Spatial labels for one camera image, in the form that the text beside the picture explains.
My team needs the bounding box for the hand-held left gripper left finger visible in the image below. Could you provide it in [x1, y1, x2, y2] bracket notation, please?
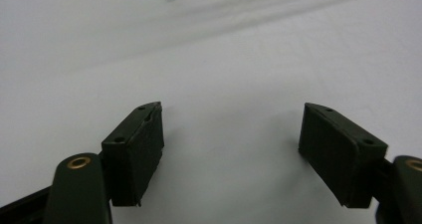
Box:
[101, 101, 165, 208]

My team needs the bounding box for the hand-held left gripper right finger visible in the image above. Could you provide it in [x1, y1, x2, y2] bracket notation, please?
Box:
[298, 102, 389, 209]

